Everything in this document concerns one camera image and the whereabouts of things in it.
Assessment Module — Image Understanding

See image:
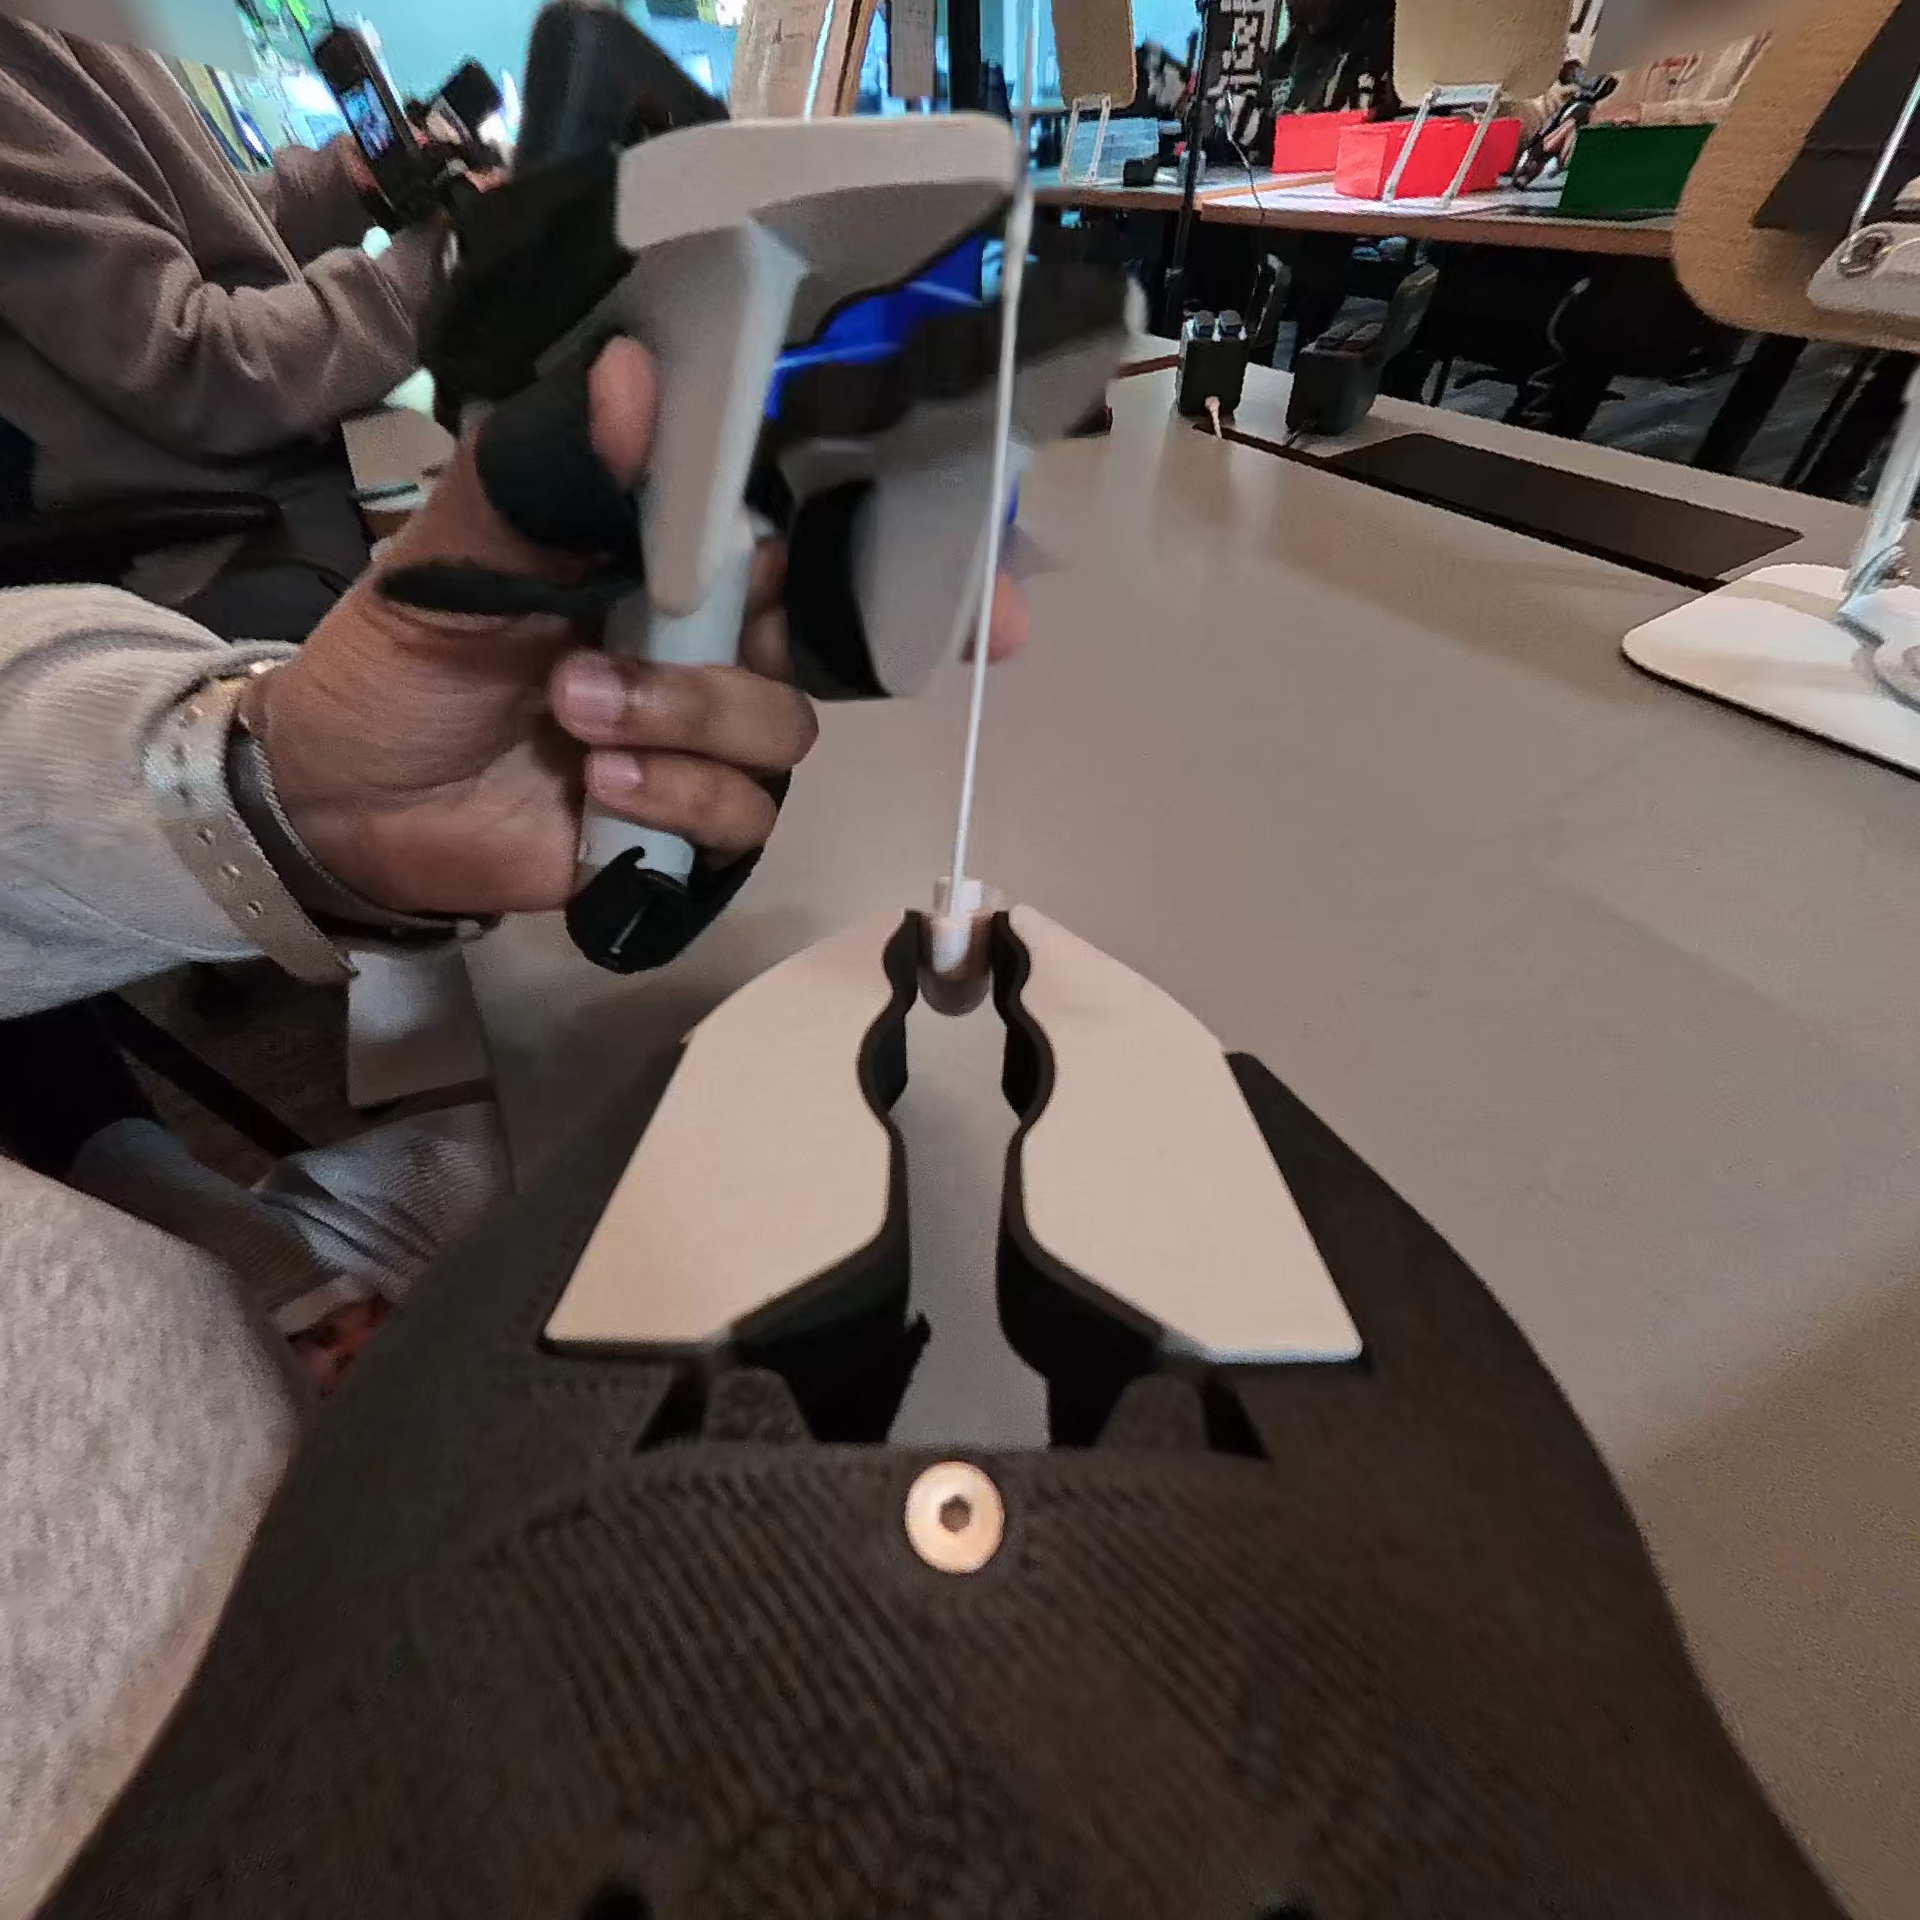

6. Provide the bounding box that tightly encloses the grey wrist watch band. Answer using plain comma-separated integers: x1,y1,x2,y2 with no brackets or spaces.
140,658,499,986

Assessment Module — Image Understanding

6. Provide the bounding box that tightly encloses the green plastic bin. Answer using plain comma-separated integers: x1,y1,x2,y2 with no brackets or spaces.
1556,119,1715,218

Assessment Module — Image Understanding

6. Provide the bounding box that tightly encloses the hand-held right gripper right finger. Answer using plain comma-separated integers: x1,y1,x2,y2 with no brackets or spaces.
995,899,1372,1365

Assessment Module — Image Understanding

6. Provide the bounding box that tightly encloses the blue plastic bin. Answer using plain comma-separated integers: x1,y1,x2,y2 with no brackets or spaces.
763,236,1039,546

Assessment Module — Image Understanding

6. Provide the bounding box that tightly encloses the white charging cable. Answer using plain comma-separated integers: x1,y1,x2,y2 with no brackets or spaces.
916,142,1039,1016

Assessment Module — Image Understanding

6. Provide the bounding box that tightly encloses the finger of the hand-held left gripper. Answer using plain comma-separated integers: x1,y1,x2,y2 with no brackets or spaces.
615,111,1033,286
770,276,1133,703

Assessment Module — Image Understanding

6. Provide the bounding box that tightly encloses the wide wooden black board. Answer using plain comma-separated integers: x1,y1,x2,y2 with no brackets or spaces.
1392,0,1572,103

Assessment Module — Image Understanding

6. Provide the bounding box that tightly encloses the small red plastic bin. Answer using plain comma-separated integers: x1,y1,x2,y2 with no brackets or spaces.
1269,106,1375,176

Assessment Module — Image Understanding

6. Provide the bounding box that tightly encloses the narrow wooden black board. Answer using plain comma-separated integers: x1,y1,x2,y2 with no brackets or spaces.
1045,0,1139,103

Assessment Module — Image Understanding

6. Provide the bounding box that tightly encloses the large red plastic bin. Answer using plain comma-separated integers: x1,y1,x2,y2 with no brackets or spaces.
1332,115,1525,203

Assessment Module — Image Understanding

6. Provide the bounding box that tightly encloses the person's left hand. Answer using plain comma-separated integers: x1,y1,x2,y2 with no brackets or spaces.
242,338,822,919

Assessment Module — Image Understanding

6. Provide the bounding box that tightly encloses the black desk lamp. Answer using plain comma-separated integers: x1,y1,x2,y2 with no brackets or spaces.
1165,0,1220,325

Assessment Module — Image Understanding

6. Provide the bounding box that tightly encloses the white metal board stand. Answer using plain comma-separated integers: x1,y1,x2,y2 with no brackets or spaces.
1622,225,1920,776

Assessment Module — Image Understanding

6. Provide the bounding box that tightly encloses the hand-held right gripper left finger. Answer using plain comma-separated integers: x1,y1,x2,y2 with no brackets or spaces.
542,905,915,1352

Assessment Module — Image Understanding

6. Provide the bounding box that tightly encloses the wooden table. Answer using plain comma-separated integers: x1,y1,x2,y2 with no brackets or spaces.
1033,163,1682,263

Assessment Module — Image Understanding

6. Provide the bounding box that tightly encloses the black mat on table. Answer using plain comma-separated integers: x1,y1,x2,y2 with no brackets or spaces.
1226,422,1806,591

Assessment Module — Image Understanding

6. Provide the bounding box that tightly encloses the grey desk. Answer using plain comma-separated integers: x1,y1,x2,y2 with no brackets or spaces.
345,338,1920,1920

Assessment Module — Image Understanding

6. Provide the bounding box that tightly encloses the large black power brick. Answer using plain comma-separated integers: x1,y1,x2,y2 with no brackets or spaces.
1285,265,1445,439

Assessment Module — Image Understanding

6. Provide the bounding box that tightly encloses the black white marker board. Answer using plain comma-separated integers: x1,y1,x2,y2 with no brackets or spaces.
1206,0,1293,111

